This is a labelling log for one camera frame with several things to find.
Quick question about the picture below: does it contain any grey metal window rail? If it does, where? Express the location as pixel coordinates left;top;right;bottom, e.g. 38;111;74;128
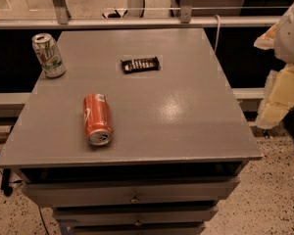
0;16;280;29

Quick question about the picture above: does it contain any white green 7up can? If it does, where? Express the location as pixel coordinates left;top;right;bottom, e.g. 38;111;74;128
31;33;66;78

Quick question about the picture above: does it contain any grey drawer cabinet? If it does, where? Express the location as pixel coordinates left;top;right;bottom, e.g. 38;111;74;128
0;29;261;235

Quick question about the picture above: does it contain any white hanging cable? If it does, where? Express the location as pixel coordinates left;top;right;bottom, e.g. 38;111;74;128
213;14;221;55

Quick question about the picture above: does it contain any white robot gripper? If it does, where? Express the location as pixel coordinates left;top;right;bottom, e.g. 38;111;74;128
254;3;294;129

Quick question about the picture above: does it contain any orange soda can lying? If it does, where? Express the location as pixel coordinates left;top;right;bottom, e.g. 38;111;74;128
83;94;113;146

